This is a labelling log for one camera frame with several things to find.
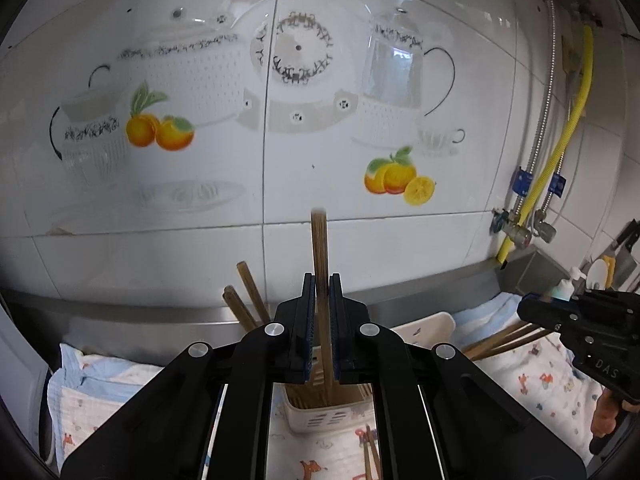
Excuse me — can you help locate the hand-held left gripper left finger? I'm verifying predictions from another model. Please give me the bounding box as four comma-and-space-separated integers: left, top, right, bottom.
60, 271, 318, 480

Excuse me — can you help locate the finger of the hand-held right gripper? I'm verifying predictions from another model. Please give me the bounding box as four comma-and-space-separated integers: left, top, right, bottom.
516, 292, 594, 334

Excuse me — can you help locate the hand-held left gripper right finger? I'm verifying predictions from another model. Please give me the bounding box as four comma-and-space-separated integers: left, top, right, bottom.
326, 273, 587, 480

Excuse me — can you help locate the white plastic utensil holder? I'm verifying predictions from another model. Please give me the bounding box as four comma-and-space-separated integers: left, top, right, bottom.
282, 311, 457, 435

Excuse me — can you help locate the person's right hand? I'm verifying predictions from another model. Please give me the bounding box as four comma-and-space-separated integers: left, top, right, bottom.
590, 388, 623, 440

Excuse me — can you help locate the teal and white bottle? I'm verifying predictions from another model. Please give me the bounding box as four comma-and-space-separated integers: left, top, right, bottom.
552, 266, 586, 301

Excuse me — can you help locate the white spatula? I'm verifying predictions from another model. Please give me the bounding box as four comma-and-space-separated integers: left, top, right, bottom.
586, 259, 608, 291

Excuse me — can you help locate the metal water valve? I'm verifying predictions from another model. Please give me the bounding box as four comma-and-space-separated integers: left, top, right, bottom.
491, 206, 533, 248
532, 210, 558, 243

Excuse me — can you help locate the white printed cloth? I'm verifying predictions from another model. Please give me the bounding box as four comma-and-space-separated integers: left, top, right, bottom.
47, 292, 608, 480

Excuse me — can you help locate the kitchen cleaver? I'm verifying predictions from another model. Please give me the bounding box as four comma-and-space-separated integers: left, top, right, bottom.
612, 220, 640, 286

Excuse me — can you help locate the stainless steel counter rim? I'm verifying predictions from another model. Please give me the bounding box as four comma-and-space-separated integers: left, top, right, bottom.
0, 247, 571, 341

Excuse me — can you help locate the short braided metal hose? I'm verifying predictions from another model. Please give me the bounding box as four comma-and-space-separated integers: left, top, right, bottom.
537, 100, 576, 221

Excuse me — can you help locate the yellow gas hose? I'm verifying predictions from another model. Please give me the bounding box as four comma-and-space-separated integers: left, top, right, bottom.
497, 25, 595, 263

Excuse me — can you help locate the long braided metal hose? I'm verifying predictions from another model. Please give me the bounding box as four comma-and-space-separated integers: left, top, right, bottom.
510, 0, 558, 221

